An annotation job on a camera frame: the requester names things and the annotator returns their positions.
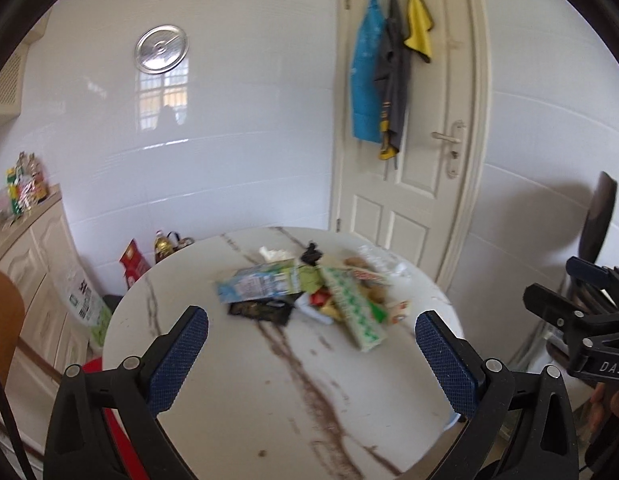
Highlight green checkered food bag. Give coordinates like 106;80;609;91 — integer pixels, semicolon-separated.
319;266;387;352

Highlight red white snack wrapper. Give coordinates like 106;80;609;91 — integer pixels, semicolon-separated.
293;292;334;325

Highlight cream kitchen cabinet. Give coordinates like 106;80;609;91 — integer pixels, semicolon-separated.
0;185;89;454

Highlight person's right hand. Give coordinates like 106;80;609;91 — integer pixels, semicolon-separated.
588;382;619;434

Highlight red snack bag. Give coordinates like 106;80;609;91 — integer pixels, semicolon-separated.
120;240;151;289

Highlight white green plastic bag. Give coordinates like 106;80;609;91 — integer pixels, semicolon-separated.
52;261;112;354

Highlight red plastic stool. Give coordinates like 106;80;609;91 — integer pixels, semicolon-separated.
83;358;149;480

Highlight cooking oil bottle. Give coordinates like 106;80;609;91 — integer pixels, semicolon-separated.
154;230;177;263

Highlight black snack packet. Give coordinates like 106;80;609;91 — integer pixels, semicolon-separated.
228;298;293;326

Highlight blue green snack bag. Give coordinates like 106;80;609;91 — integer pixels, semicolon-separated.
215;259;302;304

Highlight red patterned paper wrapper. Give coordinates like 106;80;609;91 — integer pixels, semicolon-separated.
349;268;390;286

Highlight clear plastic bag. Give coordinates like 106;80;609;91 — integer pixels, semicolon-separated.
357;245;408;278

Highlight wooden chair back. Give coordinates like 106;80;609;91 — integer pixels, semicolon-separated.
0;268;27;436

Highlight lime green packet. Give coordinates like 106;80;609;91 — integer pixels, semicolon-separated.
298;264;325;295

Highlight white panel door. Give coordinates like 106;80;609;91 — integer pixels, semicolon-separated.
329;0;488;288

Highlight small black wrapper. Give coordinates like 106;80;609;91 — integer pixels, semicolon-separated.
300;242;323;266

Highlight bottles on cabinet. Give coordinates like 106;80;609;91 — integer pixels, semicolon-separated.
6;152;49;217

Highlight blue hanging apron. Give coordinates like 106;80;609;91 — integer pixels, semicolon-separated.
349;0;385;144

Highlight dark grey hanging apron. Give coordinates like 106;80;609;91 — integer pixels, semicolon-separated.
375;0;410;160

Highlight yellow hanging cloth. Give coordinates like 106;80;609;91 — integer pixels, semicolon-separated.
404;0;434;63

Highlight silver door handle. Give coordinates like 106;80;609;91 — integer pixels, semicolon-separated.
431;120;467;179

